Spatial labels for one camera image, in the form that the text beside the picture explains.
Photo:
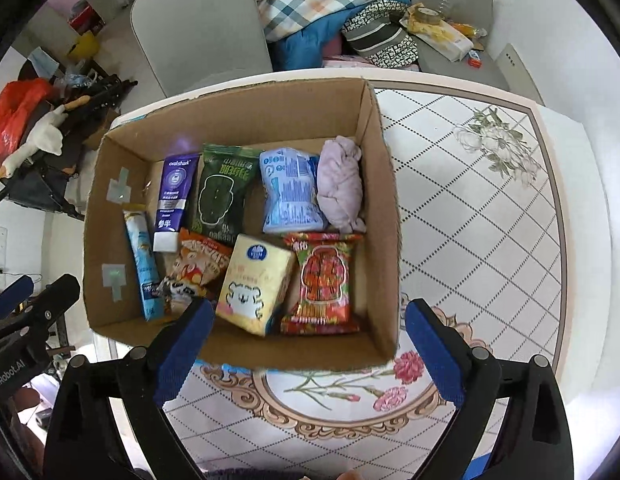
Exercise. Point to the tape roll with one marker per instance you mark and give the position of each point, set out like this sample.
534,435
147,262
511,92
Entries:
426,14

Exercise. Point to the yellow bin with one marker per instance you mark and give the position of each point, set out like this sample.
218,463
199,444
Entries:
82,46

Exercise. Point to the orange snack packet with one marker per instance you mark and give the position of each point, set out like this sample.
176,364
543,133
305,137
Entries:
200,265

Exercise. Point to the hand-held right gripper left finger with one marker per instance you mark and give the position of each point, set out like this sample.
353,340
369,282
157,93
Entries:
185,350

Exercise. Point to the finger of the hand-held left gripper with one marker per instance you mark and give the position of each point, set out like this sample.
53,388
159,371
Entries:
12,295
55,300

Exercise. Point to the purple cloth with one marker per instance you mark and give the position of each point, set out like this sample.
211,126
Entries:
340,185

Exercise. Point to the black folding stroller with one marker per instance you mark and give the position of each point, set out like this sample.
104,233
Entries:
50,185

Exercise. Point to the small red box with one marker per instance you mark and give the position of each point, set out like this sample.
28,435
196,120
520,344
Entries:
474,59

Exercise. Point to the white goose plush toy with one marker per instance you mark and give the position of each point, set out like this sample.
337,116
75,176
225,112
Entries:
45,135

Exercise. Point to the light blue face mask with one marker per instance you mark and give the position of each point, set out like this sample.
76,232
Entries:
44,62

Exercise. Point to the yellow tissue pack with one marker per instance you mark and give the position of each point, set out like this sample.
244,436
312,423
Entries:
255,285

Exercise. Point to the orange plastic bag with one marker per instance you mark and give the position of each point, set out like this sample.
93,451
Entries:
15,110

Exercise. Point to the red snack packet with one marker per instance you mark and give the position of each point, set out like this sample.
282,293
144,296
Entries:
325,285

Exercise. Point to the long blue tube packet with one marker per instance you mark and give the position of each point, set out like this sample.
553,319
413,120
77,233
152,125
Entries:
142,260

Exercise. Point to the blue cloth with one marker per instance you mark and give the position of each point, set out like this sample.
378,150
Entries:
300,50

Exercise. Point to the pink cloth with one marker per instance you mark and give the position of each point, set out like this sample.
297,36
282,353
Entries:
350,62

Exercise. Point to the green snack packet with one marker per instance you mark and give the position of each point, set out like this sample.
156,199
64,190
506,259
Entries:
220,195

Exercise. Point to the plaid blanket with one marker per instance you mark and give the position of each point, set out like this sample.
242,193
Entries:
300,0

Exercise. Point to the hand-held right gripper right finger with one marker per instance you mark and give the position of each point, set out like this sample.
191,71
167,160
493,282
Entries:
434,355

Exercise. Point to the brown floor carton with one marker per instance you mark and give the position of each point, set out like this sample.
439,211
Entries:
100,132

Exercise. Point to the cardboard box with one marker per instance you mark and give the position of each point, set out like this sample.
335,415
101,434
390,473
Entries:
120,260

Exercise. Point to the orange snack wrapper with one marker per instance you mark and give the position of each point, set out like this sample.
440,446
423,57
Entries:
467,29

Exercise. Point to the purple white toothpaste tube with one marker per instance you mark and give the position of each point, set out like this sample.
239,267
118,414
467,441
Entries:
175,195

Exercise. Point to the yellow white packet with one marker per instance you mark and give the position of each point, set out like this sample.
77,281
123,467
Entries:
444,37

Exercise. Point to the blue tissue pack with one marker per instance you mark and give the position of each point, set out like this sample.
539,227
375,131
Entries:
290,190

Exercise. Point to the black white patterned bag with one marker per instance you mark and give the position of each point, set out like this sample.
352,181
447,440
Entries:
379,40

